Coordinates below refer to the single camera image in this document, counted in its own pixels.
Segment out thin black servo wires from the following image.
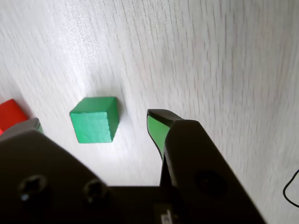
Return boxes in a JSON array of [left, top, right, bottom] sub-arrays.
[[282, 168, 299, 207]]

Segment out green wooden cube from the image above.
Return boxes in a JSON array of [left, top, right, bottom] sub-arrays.
[[69, 96, 119, 144]]

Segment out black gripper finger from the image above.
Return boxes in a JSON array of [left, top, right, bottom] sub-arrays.
[[146, 108, 267, 224], [0, 117, 110, 224]]

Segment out red wooden cube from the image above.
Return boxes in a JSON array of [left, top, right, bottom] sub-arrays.
[[0, 98, 30, 137]]

